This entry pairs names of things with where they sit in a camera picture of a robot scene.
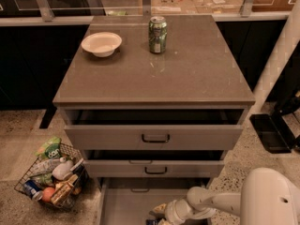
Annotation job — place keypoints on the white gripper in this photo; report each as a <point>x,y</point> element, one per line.
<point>172,210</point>

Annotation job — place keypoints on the blue rxbar blueberry bar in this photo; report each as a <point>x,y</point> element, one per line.
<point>152,221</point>

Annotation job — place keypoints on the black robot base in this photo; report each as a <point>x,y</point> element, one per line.
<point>274,133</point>

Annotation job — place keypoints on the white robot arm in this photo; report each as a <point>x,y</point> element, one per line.
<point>267,197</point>

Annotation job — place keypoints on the grey bottom drawer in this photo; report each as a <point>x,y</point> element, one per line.
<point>128,201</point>

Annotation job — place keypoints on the grey drawer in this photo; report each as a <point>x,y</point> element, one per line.
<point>151,163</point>
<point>155,129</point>
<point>128,201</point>

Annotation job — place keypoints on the grey middle drawer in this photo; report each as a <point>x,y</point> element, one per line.
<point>151,163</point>

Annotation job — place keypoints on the grey drawer cabinet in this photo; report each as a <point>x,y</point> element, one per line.
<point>196,71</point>

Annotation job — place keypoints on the grey top drawer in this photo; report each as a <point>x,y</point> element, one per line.
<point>155,129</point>

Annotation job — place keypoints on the brown snack box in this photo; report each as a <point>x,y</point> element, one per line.
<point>61,194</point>

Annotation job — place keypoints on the white plastic bottle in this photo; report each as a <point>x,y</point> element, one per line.
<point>62,171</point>

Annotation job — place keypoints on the orange fruit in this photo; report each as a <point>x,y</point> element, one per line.
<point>47,193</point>

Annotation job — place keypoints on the clear plastic water bottle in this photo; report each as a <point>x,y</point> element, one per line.
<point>45,166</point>

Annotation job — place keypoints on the green chip bag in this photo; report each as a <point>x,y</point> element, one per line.
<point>50,149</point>

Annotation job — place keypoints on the blue soda can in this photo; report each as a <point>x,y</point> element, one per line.
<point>32,190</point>

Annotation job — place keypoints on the white bowl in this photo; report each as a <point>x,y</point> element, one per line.
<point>102,44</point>

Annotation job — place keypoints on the green soda can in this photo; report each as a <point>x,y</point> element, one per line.
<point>157,34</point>

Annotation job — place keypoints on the cardboard box left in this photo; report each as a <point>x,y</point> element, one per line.
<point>173,7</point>

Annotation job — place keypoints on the wire basket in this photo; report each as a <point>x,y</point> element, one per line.
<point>77,179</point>

